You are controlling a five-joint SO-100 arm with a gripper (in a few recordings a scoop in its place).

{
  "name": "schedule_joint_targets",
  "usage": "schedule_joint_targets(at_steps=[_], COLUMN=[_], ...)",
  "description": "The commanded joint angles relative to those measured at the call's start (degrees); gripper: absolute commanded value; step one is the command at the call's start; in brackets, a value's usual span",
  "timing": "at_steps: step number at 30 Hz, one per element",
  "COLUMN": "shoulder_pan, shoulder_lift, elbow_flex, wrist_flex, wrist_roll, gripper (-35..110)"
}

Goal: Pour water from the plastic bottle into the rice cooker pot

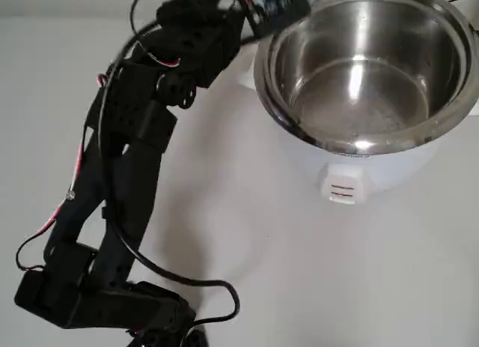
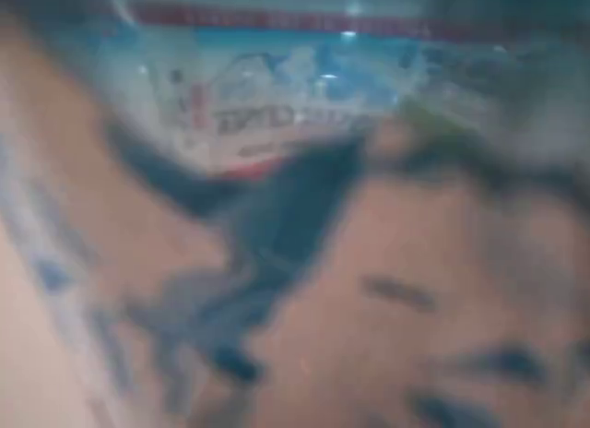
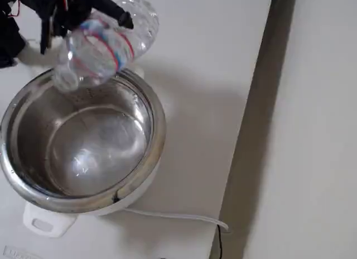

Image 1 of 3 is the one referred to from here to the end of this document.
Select white rice cooker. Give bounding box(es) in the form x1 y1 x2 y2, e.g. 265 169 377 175
237 0 479 205

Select steel inner pot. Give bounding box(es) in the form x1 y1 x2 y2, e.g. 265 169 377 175
267 0 475 148

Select black camera circuit board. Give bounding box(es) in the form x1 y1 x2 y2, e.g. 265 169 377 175
234 0 311 37

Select red white servo wires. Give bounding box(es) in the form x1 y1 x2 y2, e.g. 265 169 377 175
15 43 183 272

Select black camera cable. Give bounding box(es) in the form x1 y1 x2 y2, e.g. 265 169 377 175
95 0 240 328

